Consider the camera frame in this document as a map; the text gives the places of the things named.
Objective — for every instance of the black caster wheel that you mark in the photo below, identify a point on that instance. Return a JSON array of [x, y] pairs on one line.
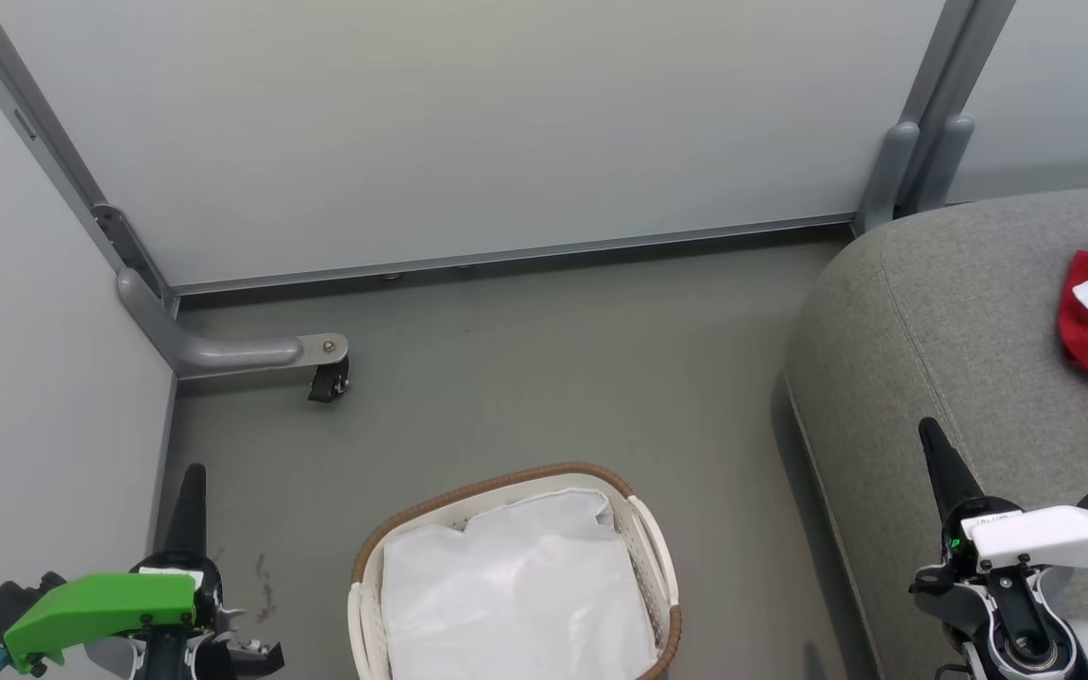
[[328, 382]]

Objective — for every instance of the grey partition bottom rail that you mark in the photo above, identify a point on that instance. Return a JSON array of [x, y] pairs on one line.
[[506, 253]]

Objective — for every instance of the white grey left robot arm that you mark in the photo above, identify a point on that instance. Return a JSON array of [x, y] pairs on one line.
[[195, 656]]

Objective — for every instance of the grey partition frame post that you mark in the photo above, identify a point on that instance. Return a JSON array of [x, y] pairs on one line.
[[43, 132]]

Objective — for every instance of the grey fabric sofa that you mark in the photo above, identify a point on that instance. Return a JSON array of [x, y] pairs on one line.
[[960, 359]]

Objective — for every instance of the white basket liner cloth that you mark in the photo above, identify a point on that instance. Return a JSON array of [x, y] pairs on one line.
[[516, 595]]

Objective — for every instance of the grey partition support foot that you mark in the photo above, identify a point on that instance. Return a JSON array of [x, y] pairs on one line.
[[213, 353]]

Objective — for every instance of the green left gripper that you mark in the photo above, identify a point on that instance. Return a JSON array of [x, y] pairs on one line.
[[100, 609]]

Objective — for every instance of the white laundry basket brown rim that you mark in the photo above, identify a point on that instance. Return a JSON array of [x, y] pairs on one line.
[[365, 604]]

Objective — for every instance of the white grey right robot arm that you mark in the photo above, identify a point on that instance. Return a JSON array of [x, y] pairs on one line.
[[1016, 628]]

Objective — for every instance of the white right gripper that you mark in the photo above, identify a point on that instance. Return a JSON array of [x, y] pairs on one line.
[[1045, 538]]

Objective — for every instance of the grey partition post with feet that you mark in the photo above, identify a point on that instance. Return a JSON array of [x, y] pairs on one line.
[[931, 104]]

